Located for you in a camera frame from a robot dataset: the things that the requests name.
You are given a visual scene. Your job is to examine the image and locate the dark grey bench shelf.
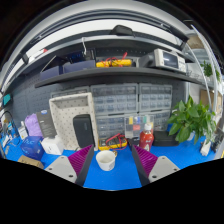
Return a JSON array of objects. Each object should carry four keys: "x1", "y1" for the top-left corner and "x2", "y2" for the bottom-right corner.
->
[{"x1": 0, "y1": 23, "x2": 198, "y2": 89}]

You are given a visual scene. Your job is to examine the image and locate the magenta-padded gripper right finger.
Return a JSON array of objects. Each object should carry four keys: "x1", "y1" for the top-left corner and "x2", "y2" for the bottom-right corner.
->
[{"x1": 131, "y1": 144, "x2": 181, "y2": 187}]

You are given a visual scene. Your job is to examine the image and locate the grey small-parts drawer cabinet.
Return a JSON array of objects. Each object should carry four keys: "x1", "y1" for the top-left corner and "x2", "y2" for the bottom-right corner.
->
[
  {"x1": 138, "y1": 83, "x2": 174, "y2": 113},
  {"x1": 95, "y1": 114, "x2": 129, "y2": 139},
  {"x1": 153, "y1": 109, "x2": 172, "y2": 132},
  {"x1": 89, "y1": 83, "x2": 139, "y2": 116}
]

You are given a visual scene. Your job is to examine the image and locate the flat black case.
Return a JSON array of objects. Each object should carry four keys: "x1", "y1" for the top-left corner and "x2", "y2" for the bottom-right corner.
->
[{"x1": 152, "y1": 130, "x2": 180, "y2": 148}]

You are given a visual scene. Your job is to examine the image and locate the purple bag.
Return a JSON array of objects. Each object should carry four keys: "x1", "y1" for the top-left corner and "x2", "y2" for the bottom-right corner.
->
[{"x1": 24, "y1": 113, "x2": 44, "y2": 138}]

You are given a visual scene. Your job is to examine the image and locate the black rounded case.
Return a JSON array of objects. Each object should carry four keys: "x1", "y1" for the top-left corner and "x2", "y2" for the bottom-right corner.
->
[{"x1": 72, "y1": 113, "x2": 96, "y2": 149}]

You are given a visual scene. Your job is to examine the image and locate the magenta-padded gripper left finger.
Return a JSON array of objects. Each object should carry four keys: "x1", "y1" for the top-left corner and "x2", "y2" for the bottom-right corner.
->
[{"x1": 44, "y1": 143, "x2": 95, "y2": 187}]

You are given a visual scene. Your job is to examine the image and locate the small teal box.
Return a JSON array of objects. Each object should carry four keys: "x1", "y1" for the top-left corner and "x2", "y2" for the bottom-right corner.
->
[{"x1": 2, "y1": 93, "x2": 13, "y2": 107}]

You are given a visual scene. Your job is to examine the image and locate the small white carton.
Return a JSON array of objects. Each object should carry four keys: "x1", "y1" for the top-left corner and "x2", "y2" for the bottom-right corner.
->
[{"x1": 17, "y1": 121, "x2": 30, "y2": 140}]

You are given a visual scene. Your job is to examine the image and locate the white cup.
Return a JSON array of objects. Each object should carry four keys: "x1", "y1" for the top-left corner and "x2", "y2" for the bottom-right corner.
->
[{"x1": 95, "y1": 149, "x2": 117, "y2": 172}]

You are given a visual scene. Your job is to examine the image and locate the white shelf unit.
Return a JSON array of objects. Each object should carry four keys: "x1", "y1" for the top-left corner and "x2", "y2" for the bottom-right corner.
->
[{"x1": 183, "y1": 23, "x2": 224, "y2": 134}]

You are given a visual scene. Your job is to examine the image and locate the green potted plant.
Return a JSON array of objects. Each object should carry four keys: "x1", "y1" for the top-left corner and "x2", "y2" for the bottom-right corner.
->
[{"x1": 166, "y1": 95, "x2": 218, "y2": 145}]

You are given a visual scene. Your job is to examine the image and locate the yellow multimeter with red leads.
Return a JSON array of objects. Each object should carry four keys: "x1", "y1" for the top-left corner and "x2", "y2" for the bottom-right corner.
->
[{"x1": 97, "y1": 133, "x2": 129, "y2": 152}]

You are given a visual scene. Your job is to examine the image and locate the white perforated tray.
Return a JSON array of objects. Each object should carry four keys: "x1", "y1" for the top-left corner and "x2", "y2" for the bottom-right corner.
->
[{"x1": 48, "y1": 92, "x2": 100, "y2": 152}]

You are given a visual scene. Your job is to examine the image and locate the clear organizer box coloured parts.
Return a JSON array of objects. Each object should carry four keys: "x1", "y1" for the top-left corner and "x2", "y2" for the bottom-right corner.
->
[{"x1": 124, "y1": 114, "x2": 155, "y2": 139}]

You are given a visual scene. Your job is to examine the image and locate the dark grey upright box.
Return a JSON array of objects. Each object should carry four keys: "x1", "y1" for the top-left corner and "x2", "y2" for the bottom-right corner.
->
[{"x1": 35, "y1": 109, "x2": 58, "y2": 139}]

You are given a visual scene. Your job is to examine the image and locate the red drink bottle white cap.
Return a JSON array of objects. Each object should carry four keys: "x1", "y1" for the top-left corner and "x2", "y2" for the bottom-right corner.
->
[{"x1": 138, "y1": 122, "x2": 155, "y2": 153}]

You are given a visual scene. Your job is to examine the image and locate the blue box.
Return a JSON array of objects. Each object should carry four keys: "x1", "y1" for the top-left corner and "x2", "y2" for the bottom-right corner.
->
[{"x1": 19, "y1": 135, "x2": 46, "y2": 161}]

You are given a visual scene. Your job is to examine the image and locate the white power adapter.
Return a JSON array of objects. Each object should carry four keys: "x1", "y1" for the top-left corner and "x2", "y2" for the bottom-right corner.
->
[{"x1": 199, "y1": 139, "x2": 213, "y2": 157}]

